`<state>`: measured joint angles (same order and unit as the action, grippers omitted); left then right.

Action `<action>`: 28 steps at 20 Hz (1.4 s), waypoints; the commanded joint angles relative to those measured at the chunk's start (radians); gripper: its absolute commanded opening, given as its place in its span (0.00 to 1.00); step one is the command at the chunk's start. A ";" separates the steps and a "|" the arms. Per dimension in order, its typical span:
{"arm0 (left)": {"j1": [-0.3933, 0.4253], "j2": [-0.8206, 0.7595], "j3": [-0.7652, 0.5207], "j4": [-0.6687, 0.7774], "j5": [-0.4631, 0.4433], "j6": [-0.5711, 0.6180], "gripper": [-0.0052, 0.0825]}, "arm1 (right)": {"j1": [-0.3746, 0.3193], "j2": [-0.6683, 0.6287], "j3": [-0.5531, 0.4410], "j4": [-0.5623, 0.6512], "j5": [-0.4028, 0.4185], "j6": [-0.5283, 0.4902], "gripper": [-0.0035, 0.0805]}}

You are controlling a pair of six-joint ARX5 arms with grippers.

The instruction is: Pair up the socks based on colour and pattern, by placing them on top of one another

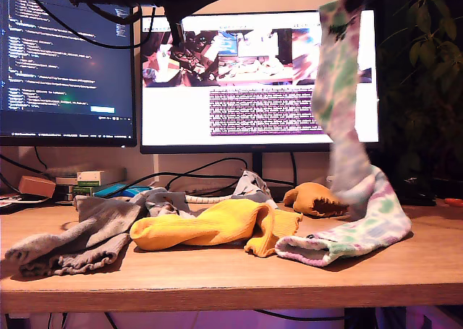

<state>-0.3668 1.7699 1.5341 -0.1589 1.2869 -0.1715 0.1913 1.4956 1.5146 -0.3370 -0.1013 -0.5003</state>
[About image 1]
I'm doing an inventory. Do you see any pastel tie-dye sock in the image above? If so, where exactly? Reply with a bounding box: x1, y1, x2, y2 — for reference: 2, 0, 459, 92
275, 166, 413, 268
310, 0, 375, 205

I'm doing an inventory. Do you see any pale toucan print sock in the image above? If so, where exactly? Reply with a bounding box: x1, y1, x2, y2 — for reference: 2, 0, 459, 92
135, 187, 193, 220
231, 169, 279, 209

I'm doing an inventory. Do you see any mustard frilled sock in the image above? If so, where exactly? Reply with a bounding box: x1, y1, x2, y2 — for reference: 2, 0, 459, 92
283, 182, 350, 218

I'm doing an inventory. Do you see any bright yellow frilled sock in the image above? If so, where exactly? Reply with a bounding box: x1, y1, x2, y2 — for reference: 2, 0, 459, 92
129, 198, 304, 258

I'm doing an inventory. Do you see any grey frilled-cuff sock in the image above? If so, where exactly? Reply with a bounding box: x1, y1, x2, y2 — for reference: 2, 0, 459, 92
4, 195, 144, 268
20, 231, 122, 276

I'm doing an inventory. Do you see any green leafy house plant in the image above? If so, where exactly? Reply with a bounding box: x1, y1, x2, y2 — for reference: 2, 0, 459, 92
375, 0, 463, 187

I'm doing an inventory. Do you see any bright white computer monitor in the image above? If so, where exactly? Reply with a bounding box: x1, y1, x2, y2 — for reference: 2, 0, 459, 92
139, 9, 381, 155

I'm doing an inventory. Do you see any dark code computer monitor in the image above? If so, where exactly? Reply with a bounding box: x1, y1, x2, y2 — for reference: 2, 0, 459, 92
0, 0, 137, 149

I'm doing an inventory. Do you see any blue flat object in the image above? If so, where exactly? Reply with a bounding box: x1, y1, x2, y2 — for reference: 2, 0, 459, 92
93, 184, 153, 200

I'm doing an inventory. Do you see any white and green box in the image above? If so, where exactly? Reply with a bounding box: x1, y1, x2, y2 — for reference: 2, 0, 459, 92
76, 171, 106, 188

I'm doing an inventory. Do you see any small green box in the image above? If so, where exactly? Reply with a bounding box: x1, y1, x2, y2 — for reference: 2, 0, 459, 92
71, 186, 95, 200

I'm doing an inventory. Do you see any small brown wooden box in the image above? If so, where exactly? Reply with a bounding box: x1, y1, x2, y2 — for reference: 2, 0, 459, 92
17, 176, 57, 200

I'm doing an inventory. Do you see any black table leg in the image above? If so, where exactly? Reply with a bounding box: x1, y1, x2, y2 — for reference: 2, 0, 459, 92
343, 307, 376, 329

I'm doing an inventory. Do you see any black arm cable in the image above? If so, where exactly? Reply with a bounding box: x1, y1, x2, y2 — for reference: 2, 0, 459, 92
20, 0, 156, 51

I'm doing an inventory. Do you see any black desk cable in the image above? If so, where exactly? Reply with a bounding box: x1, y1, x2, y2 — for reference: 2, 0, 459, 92
92, 171, 294, 202
164, 158, 250, 196

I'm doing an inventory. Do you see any white braided usb cable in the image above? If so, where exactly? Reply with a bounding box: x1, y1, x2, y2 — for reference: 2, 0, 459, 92
184, 194, 236, 205

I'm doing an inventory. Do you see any black hanging cable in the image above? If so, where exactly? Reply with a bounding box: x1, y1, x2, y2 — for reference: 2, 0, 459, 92
252, 309, 347, 322

